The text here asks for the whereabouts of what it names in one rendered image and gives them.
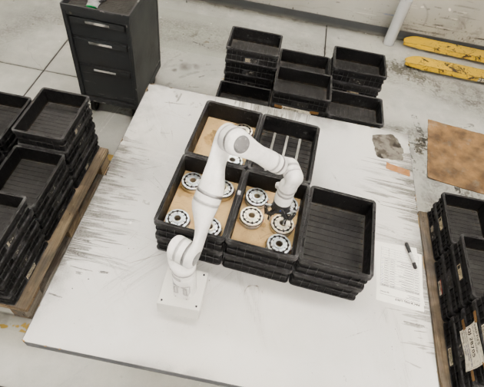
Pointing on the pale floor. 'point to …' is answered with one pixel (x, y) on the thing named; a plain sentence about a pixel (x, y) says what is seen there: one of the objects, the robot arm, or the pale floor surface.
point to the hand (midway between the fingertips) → (276, 219)
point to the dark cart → (114, 49)
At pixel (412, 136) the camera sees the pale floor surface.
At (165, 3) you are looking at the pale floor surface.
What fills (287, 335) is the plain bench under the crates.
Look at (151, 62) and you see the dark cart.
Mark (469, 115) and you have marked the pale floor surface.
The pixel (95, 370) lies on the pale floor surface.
